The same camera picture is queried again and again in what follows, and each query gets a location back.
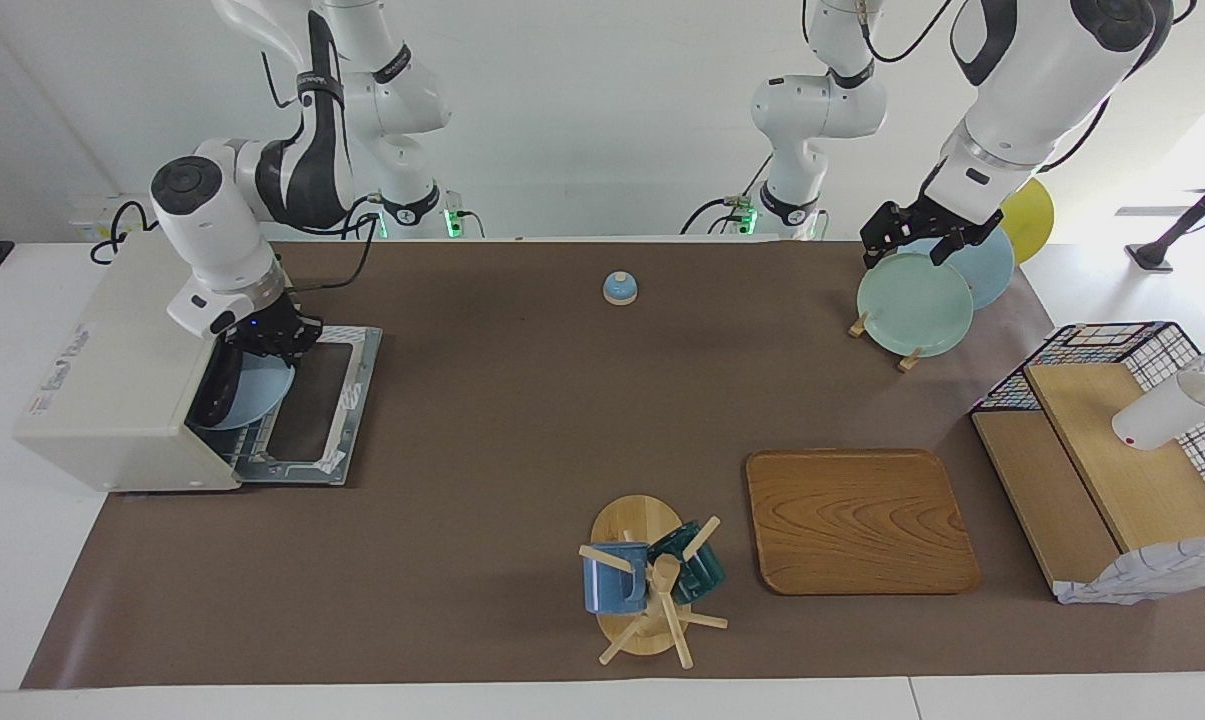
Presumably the dark purple eggplant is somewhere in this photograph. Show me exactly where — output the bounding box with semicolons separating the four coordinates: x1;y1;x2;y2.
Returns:
217;342;248;426

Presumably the wooden serving tray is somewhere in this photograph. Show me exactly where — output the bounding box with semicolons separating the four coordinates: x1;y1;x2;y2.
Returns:
745;448;981;597

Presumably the wooden plate rack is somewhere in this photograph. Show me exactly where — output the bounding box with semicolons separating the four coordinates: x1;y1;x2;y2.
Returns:
848;312;923;374

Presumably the white power strip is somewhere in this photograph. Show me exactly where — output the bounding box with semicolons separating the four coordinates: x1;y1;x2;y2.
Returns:
67;193;158;241

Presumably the black power cable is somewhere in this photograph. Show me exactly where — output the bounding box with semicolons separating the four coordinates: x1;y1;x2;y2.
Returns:
90;200;163;266

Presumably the blue mug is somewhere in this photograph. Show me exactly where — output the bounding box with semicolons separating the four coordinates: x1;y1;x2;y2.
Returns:
582;542;651;615

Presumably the black stand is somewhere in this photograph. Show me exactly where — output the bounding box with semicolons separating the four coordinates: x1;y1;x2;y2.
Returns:
1125;160;1205;273

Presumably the light blue plate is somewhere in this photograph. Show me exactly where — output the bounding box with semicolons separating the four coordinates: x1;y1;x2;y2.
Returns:
197;345;296;431

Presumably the black wire basket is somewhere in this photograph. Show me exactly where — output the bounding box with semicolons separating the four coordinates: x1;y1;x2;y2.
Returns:
970;321;1205;531

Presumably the teal mug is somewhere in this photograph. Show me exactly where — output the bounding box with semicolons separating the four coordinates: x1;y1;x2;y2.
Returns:
648;520;727;604

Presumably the white plastic cup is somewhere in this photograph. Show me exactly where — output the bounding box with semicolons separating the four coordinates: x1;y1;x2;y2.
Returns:
1111;370;1205;452

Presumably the cream toaster oven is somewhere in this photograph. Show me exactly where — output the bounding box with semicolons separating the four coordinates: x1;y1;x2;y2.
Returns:
12;232;383;493

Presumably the white patterned cloth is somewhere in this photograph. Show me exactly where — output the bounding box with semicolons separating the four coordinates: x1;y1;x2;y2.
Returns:
1054;537;1205;606

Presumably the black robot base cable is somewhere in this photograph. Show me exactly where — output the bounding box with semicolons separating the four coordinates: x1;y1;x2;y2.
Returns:
342;193;383;241
682;197;753;236

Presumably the brown table mat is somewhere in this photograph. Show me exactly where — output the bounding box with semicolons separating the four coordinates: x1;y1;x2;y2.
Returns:
20;240;1205;691

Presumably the mint green plate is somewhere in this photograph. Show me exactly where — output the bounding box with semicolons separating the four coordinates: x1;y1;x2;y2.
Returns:
856;252;975;359

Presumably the yellow plate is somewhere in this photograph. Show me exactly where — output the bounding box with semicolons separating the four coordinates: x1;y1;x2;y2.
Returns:
1000;178;1056;264

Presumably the wooden mug tree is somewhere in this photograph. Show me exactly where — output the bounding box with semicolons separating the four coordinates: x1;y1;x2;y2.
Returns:
578;494;730;669

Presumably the pale blue racked plate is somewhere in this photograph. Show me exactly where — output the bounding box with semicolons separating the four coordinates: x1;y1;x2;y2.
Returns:
912;228;1016;311

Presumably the wooden wire shelf rack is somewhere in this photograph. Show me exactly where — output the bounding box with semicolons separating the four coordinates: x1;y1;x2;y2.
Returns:
970;362;1205;601

